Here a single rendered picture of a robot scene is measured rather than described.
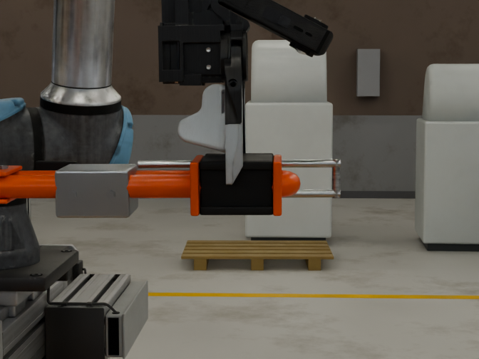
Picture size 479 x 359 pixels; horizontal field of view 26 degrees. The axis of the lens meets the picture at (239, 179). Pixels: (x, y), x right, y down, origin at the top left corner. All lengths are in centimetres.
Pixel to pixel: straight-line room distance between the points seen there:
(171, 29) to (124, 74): 1043
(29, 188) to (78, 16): 51
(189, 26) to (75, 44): 52
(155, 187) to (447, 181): 697
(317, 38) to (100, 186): 25
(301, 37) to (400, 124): 1035
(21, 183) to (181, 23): 21
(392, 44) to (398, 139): 103
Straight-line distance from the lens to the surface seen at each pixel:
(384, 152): 1132
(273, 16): 98
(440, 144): 786
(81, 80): 147
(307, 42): 98
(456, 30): 1141
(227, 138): 94
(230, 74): 94
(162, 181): 97
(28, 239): 149
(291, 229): 805
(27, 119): 148
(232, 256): 706
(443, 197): 790
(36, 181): 99
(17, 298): 144
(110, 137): 149
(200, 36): 96
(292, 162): 102
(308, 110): 797
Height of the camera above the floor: 130
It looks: 6 degrees down
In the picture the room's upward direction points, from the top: straight up
